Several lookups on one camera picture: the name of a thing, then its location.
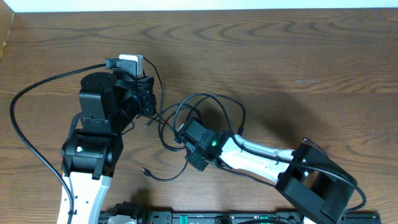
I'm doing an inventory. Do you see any black usb cable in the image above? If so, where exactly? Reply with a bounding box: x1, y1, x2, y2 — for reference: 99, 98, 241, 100
136, 55, 203, 183
172, 92, 277, 188

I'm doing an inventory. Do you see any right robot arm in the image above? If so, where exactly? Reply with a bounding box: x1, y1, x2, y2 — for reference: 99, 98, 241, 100
176, 118, 358, 223

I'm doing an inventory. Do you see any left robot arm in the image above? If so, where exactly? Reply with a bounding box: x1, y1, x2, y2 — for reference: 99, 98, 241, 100
57, 72, 156, 223

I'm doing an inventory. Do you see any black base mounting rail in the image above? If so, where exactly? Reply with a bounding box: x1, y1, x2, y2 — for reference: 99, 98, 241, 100
98, 210, 382, 224

